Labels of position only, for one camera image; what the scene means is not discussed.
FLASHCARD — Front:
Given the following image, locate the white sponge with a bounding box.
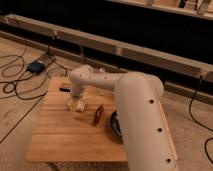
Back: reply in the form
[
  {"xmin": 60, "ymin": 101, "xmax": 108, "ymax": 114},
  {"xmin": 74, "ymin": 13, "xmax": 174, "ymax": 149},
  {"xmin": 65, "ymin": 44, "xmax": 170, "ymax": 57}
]
[{"xmin": 67, "ymin": 98, "xmax": 85, "ymax": 112}]

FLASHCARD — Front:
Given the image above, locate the black cable right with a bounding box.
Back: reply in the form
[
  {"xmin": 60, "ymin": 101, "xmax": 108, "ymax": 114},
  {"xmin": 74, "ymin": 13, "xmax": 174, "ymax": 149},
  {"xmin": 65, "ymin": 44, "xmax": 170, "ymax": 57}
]
[{"xmin": 188, "ymin": 75, "xmax": 213, "ymax": 165}]

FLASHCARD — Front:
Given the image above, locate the blue power adapter box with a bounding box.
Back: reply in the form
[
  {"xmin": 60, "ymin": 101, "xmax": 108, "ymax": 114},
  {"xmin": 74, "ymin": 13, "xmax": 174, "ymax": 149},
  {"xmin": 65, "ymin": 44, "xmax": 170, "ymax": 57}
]
[{"xmin": 27, "ymin": 61, "xmax": 45, "ymax": 74}]

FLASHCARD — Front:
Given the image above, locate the long wooden beam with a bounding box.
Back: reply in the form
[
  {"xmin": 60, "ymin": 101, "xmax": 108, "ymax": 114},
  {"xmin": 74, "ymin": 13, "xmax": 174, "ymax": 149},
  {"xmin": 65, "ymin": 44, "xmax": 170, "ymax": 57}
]
[{"xmin": 0, "ymin": 14, "xmax": 213, "ymax": 83}]

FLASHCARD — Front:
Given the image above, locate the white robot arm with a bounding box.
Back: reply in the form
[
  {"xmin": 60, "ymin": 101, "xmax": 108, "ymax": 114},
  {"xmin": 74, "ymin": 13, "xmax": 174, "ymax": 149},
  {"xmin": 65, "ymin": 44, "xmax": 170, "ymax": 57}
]
[{"xmin": 68, "ymin": 65, "xmax": 179, "ymax": 171}]

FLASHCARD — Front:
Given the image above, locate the wooden table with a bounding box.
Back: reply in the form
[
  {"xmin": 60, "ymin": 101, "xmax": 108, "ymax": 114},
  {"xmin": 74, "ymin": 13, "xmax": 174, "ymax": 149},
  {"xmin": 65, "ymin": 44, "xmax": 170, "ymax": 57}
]
[{"xmin": 26, "ymin": 77, "xmax": 128, "ymax": 163}]

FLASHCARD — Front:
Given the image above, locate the dark bowl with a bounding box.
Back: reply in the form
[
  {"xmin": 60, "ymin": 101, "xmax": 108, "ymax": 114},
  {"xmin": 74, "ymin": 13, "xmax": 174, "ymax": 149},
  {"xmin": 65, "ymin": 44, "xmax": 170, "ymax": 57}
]
[{"xmin": 109, "ymin": 111, "xmax": 123, "ymax": 142}]

